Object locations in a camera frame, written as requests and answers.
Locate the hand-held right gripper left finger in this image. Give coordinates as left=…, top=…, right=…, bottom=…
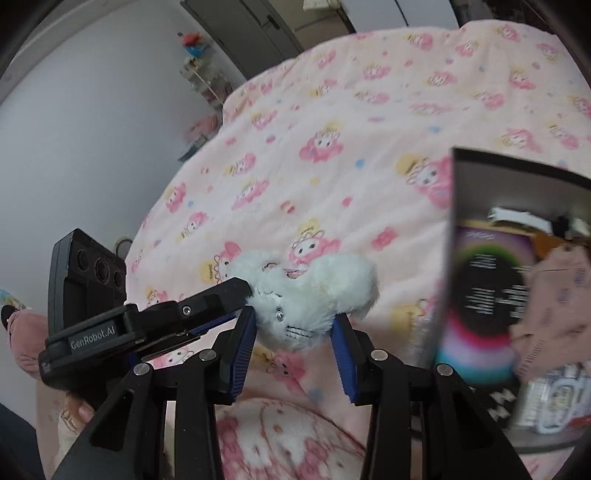
left=51, top=305, right=257, bottom=480

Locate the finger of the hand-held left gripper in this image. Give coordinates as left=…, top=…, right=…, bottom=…
left=136, top=277, right=254, bottom=358

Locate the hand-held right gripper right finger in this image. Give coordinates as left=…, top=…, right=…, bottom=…
left=329, top=316, right=532, bottom=480

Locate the white fluffy plush hair clip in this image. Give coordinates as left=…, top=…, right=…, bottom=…
left=227, top=250, right=380, bottom=354

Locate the beige purple printed cloth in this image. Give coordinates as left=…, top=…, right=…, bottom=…
left=507, top=244, right=591, bottom=380

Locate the white smartwatch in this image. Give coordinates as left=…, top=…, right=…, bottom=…
left=488, top=207, right=553, bottom=232

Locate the black storage box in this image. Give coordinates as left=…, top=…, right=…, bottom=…
left=434, top=147, right=591, bottom=455

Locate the person's left hand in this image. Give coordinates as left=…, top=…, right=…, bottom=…
left=61, top=392, right=101, bottom=437

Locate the pink fluffy slipper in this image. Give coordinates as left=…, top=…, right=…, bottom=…
left=0, top=305, right=51, bottom=382

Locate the dark cloth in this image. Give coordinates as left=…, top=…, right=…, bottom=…
left=0, top=401, right=48, bottom=480

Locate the clear plastic sewing kit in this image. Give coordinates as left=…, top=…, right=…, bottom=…
left=521, top=364, right=588, bottom=433

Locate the pink cartoon printed blanket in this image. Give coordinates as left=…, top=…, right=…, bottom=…
left=124, top=19, right=591, bottom=480

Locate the small shelf with toys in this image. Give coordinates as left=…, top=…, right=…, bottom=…
left=177, top=31, right=235, bottom=112

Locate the dark grey wardrobe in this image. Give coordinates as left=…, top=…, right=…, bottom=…
left=180, top=0, right=304, bottom=82

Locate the rainbow ring printed carton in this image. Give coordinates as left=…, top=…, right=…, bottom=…
left=438, top=220, right=534, bottom=385

